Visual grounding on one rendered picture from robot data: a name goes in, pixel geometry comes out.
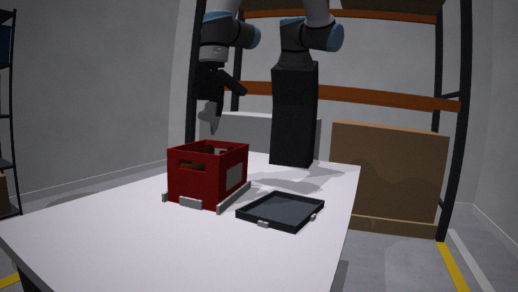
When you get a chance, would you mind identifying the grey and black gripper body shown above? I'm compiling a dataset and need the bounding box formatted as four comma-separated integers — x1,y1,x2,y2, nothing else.
191,61,225,102

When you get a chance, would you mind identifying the dark red plastic crate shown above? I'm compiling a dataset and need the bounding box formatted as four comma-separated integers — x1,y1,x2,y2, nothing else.
167,139,249,212

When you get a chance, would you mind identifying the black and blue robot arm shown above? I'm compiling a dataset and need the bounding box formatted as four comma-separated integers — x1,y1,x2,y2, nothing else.
199,0,344,96

